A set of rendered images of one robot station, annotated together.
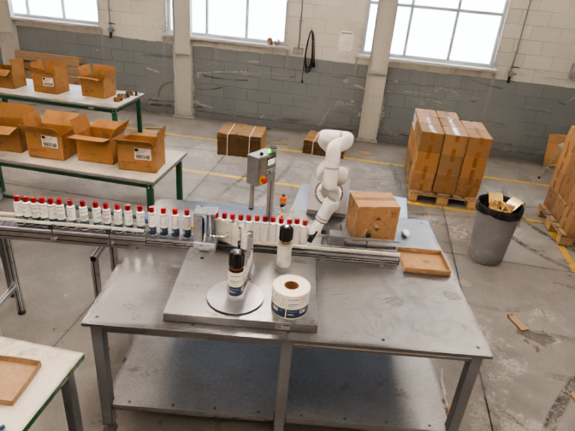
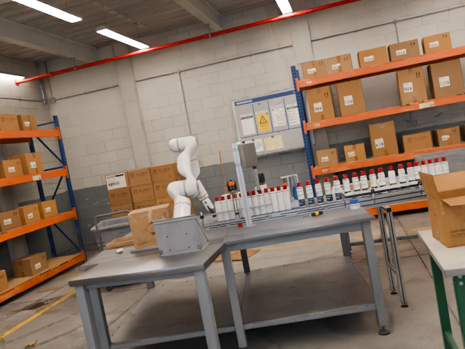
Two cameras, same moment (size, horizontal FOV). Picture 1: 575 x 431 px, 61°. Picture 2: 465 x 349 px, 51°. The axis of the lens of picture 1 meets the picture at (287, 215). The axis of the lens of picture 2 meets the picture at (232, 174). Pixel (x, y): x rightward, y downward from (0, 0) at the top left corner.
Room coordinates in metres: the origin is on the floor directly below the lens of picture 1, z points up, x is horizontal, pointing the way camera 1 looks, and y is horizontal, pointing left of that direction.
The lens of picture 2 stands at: (6.72, 0.42, 1.47)
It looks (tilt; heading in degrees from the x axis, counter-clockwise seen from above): 3 degrees down; 185
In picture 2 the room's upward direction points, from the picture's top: 11 degrees counter-clockwise
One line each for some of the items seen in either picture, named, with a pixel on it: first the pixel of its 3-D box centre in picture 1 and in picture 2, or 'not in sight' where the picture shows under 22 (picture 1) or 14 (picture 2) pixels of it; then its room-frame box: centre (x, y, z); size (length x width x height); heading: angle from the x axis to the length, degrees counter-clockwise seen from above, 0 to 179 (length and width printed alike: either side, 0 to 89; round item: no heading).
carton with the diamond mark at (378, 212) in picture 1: (371, 215); (152, 226); (3.12, -0.59, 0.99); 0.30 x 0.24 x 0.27; 100
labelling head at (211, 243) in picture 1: (205, 228); (291, 191); (2.69, 0.50, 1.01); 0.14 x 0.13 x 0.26; 91
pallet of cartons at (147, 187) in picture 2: not in sight; (153, 210); (-0.85, -1.64, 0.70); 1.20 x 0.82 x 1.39; 87
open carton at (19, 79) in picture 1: (6, 71); not in sight; (6.51, 3.86, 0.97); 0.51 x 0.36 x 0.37; 175
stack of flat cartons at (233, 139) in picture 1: (242, 140); not in sight; (6.92, 0.76, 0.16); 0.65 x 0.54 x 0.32; 86
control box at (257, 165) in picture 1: (261, 167); (245, 155); (2.87, 0.19, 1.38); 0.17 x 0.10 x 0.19; 146
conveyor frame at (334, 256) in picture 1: (273, 248); (244, 220); (2.79, 0.08, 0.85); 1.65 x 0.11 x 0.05; 91
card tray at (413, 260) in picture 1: (423, 261); (128, 241); (2.80, -0.92, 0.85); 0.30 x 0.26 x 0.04; 91
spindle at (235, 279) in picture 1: (235, 274); (261, 188); (2.18, 0.25, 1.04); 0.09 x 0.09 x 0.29
